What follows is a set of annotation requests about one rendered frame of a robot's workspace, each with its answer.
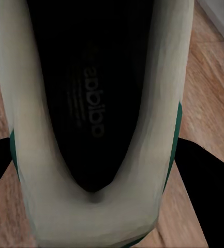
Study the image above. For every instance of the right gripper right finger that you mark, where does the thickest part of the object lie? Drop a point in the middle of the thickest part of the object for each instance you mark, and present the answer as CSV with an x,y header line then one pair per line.
x,y
203,177

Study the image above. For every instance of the gym shoe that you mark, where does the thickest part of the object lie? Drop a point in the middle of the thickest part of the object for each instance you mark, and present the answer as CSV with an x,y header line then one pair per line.
x,y
92,91

